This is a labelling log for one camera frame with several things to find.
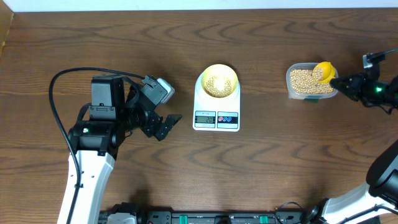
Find yellow measuring scoop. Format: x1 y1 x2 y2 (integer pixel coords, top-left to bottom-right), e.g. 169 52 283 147
312 62 337 84

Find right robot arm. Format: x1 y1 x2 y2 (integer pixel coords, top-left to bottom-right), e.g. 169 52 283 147
307 73 397 223

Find yellow plastic bowl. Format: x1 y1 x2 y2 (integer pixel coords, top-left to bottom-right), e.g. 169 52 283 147
200 64 238 98

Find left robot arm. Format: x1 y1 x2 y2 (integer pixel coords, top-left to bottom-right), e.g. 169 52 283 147
58 75 181 223

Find soybeans in yellow bowl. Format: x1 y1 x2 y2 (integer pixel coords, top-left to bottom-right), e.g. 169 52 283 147
204 76 233 98

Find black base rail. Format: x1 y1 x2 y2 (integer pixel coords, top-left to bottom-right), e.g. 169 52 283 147
97 202 326 224

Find white digital kitchen scale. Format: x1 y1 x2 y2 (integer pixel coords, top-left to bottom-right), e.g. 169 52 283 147
192 72 241 132

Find clear container of soybeans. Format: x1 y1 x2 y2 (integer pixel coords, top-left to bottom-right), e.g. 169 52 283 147
286 63 338 100

